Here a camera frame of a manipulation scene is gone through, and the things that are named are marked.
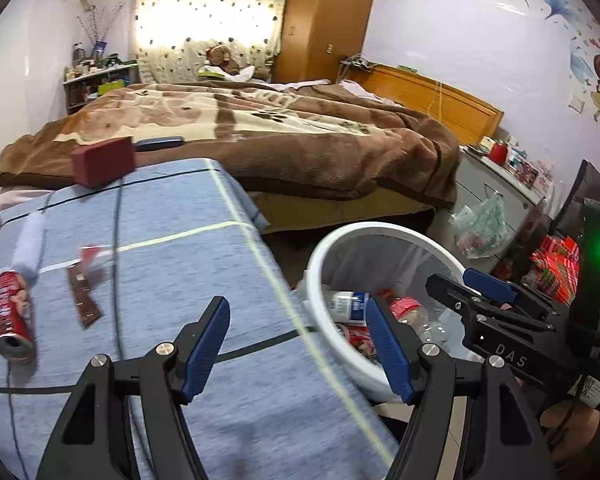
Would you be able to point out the pink pillow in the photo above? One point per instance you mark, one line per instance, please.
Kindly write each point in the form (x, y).
(365, 91)

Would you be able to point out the wooden wardrobe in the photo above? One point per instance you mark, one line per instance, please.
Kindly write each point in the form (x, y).
(325, 15)

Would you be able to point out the white foam roll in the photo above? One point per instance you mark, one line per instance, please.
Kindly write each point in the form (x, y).
(29, 247)

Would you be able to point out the green book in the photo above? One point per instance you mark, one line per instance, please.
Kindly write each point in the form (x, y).
(210, 76)

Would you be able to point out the clear plastic bottle red label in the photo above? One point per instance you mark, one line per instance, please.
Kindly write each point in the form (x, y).
(427, 322)

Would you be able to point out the grey nightstand cabinet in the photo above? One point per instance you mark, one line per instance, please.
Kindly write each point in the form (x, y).
(510, 195)

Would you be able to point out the brown teddy bear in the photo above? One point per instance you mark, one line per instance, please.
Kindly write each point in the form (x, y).
(222, 59)

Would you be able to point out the dotted window curtain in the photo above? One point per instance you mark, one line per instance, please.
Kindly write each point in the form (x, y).
(205, 15)

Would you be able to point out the hanging plastic bag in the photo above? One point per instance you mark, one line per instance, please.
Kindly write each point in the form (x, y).
(480, 227)

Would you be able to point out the white wall switch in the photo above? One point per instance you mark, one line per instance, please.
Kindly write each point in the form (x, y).
(577, 103)

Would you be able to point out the brown snack wrapper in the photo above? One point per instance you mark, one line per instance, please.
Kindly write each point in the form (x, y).
(85, 300)

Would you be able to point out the dark red box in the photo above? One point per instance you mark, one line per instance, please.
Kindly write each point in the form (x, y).
(102, 162)

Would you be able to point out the blue leaves wall sticker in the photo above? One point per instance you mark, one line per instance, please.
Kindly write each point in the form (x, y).
(545, 0)

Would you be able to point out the red drink can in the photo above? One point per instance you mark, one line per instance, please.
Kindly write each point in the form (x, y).
(12, 310)

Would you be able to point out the power strip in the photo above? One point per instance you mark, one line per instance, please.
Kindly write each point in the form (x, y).
(359, 61)

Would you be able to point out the clear plastic bin liner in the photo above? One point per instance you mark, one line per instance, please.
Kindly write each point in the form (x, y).
(370, 260)

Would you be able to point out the red cartoon face can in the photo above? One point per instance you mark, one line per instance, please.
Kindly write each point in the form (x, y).
(360, 340)

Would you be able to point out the red jar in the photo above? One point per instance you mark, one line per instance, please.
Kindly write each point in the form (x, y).
(499, 152)

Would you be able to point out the wooden bed headboard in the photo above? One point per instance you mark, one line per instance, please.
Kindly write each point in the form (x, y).
(430, 97)

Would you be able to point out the white yogurt bottle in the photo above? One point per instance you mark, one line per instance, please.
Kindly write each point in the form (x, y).
(350, 306)

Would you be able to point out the person's right hand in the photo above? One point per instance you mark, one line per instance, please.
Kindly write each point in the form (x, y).
(575, 430)

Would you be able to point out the white round trash bin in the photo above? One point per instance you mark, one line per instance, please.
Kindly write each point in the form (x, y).
(325, 265)

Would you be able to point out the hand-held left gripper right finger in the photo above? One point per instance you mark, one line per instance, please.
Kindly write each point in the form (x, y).
(387, 350)

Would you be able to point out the brown printed blanket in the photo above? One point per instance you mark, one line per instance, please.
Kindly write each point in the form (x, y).
(280, 135)

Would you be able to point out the red patterned cloth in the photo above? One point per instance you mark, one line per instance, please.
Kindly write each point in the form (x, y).
(555, 265)

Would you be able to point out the vase with purple branches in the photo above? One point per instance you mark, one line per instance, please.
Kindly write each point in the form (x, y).
(100, 35)

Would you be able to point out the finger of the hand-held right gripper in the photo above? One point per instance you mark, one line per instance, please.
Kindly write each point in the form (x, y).
(485, 282)
(455, 292)

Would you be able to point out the cluttered small shelf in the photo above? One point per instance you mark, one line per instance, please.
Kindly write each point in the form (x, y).
(95, 87)

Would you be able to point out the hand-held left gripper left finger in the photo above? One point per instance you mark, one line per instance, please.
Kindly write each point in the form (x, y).
(207, 345)

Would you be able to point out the black chair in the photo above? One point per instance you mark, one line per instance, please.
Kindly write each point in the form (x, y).
(575, 195)

